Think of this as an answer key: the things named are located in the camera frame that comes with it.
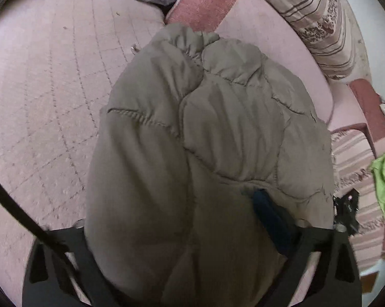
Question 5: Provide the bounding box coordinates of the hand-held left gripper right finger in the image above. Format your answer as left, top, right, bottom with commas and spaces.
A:
252, 189, 362, 307

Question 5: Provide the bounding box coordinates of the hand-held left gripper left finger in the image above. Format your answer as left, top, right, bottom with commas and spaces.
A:
22, 227, 119, 307

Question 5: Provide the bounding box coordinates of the grey puffer jacket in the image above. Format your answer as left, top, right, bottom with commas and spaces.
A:
84, 22, 335, 307

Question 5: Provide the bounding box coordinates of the small black object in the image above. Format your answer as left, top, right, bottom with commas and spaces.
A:
332, 188, 360, 235

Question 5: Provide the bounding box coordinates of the pink striped bedding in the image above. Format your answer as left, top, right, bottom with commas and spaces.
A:
330, 131, 385, 259

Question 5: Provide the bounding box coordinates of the small pink pillow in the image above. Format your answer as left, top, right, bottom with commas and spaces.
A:
349, 78, 385, 154

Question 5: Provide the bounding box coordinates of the pink sofa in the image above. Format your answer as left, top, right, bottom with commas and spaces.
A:
165, 0, 335, 128

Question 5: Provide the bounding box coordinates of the striped floral pillow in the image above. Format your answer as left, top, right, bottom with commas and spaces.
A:
231, 0, 372, 80

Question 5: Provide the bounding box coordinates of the black cable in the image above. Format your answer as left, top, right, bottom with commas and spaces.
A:
0, 168, 94, 307

